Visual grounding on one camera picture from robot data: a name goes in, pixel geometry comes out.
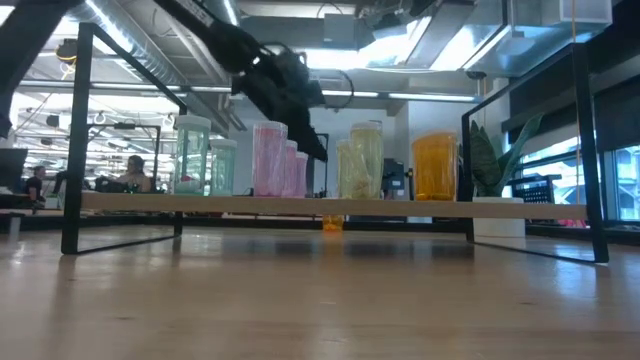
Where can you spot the black mesh crate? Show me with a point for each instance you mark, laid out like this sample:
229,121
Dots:
535,189

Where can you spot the small teal medicine bottle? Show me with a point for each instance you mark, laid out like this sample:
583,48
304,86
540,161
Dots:
192,155
223,167

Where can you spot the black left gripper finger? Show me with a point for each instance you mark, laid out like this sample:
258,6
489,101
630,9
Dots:
305,135
320,147

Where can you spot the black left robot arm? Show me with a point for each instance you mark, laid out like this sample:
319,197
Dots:
30,40

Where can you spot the person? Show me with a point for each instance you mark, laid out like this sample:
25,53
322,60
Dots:
135,175
35,185

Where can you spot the black background machine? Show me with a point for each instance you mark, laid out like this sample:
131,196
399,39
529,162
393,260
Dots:
394,180

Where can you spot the dark background monitor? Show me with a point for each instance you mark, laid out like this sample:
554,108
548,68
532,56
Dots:
12,170

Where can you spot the black metal table frame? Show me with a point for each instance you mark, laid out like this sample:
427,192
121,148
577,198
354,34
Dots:
400,225

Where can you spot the clear acrylic bin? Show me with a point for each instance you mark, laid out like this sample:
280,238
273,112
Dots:
320,206

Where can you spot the small yellow medicine bottle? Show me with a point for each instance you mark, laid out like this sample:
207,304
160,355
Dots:
367,160
343,170

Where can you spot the orange medicine bottle white cap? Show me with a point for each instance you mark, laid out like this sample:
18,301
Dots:
435,167
333,223

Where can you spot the black bent background stand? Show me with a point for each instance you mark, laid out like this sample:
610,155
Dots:
326,170

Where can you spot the green succulent in white pot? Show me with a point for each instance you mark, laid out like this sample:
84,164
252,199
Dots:
487,165

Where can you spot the long ceiling light strip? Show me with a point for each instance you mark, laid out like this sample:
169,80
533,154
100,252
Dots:
400,95

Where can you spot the black ceiling camera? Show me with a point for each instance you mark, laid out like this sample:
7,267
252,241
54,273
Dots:
475,75

